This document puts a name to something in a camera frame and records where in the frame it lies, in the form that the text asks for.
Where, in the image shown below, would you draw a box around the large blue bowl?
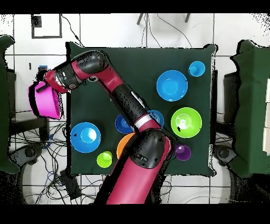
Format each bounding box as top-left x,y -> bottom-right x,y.
156,70 -> 189,102
70,122 -> 102,153

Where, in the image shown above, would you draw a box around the yellow-green cup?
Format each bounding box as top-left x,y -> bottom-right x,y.
96,151 -> 113,169

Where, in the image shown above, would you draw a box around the small light blue bowl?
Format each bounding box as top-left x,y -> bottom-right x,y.
147,109 -> 165,128

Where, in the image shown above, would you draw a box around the black power strip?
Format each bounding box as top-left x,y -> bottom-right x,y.
59,169 -> 82,200

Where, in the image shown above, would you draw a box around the tangled floor cables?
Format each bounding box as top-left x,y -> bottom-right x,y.
10,122 -> 106,204

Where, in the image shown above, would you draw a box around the pink bowl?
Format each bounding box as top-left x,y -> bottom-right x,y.
28,81 -> 64,120

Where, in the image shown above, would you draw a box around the black floor cable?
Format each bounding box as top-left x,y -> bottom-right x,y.
60,14 -> 84,48
156,13 -> 193,49

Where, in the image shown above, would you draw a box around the lime green bowl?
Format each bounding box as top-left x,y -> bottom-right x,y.
170,107 -> 203,138

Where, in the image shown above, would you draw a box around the green cloth covered table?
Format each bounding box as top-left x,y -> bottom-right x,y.
228,39 -> 270,178
0,34 -> 21,175

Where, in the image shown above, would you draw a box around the grey chair base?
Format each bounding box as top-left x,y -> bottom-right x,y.
9,143 -> 45,167
213,144 -> 237,166

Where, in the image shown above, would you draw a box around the dark green tablecloth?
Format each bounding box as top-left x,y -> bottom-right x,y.
65,41 -> 219,177

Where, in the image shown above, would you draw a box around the black square floor frame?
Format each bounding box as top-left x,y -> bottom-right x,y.
31,13 -> 63,39

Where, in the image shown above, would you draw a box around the purple cup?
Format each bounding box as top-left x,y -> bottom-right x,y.
175,144 -> 192,162

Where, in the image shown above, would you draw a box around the light blue cup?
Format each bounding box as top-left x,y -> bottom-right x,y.
187,60 -> 206,78

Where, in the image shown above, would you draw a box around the orange bowl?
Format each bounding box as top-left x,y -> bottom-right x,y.
116,132 -> 136,159

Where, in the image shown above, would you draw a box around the black stand post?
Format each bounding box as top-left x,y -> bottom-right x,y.
209,69 -> 219,145
9,65 -> 52,142

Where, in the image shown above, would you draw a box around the small dark blue bowl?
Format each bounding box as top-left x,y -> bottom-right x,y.
114,114 -> 134,134

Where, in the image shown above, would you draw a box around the camera tripod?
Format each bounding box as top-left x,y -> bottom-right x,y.
136,13 -> 191,25

